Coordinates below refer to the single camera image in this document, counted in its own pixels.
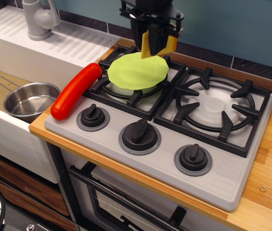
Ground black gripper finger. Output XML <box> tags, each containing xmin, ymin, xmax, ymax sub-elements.
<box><xmin>148</xmin><ymin>23</ymin><xmax>171</xmax><ymax>55</ymax></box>
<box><xmin>130</xmin><ymin>13</ymin><xmax>149</xmax><ymax>50</ymax></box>

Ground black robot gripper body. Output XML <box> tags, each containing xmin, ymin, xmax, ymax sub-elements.
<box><xmin>120</xmin><ymin>0</ymin><xmax>184</xmax><ymax>38</ymax></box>

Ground yellow toy cheese wedge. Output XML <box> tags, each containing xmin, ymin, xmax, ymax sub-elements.
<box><xmin>141</xmin><ymin>30</ymin><xmax>178</xmax><ymax>58</ymax></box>

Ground light green plastic plate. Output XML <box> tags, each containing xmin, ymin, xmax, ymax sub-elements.
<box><xmin>107</xmin><ymin>52</ymin><xmax>169</xmax><ymax>90</ymax></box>

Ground red toy sausage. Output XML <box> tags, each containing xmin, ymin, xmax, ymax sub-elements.
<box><xmin>51</xmin><ymin>63</ymin><xmax>102</xmax><ymax>120</ymax></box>

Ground white toy sink unit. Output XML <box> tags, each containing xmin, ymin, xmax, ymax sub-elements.
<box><xmin>0</xmin><ymin>6</ymin><xmax>119</xmax><ymax>183</ymax></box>

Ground small stainless steel pot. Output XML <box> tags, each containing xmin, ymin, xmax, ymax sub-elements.
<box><xmin>0</xmin><ymin>76</ymin><xmax>61</xmax><ymax>124</ymax></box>

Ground black left burner grate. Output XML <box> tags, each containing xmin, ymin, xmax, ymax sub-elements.
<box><xmin>83</xmin><ymin>45</ymin><xmax>187</xmax><ymax>121</ymax></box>

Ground black burner grate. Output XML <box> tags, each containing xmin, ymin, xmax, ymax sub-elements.
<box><xmin>83</xmin><ymin>45</ymin><xmax>187</xmax><ymax>121</ymax></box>
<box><xmin>154</xmin><ymin>67</ymin><xmax>272</xmax><ymax>157</ymax></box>

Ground grey toy faucet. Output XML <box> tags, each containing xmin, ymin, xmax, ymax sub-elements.
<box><xmin>22</xmin><ymin>0</ymin><xmax>60</xmax><ymax>41</ymax></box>

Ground black right burner grate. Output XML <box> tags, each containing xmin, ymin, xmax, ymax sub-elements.
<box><xmin>154</xmin><ymin>67</ymin><xmax>272</xmax><ymax>157</ymax></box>

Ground black left stove knob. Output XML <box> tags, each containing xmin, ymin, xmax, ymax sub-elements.
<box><xmin>77</xmin><ymin>103</ymin><xmax>110</xmax><ymax>132</ymax></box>

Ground black stove knob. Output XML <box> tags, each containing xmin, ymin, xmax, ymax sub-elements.
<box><xmin>118</xmin><ymin>119</ymin><xmax>161</xmax><ymax>155</ymax></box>
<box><xmin>77</xmin><ymin>103</ymin><xmax>110</xmax><ymax>132</ymax></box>
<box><xmin>174</xmin><ymin>144</ymin><xmax>213</xmax><ymax>177</ymax></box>

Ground grey toy stove top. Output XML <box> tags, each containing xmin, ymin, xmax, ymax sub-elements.
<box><xmin>44</xmin><ymin>67</ymin><xmax>272</xmax><ymax>212</ymax></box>

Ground black middle stove knob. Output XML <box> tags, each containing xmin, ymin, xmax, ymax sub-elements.
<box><xmin>118</xmin><ymin>119</ymin><xmax>161</xmax><ymax>155</ymax></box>

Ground black right stove knob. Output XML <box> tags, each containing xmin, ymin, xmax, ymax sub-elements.
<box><xmin>174</xmin><ymin>144</ymin><xmax>213</xmax><ymax>177</ymax></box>

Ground wooden drawer fronts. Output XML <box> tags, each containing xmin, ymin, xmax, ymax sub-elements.
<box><xmin>0</xmin><ymin>156</ymin><xmax>76</xmax><ymax>231</ymax></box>

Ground black oven door handle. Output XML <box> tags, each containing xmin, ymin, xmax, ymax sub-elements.
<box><xmin>68</xmin><ymin>162</ymin><xmax>186</xmax><ymax>231</ymax></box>

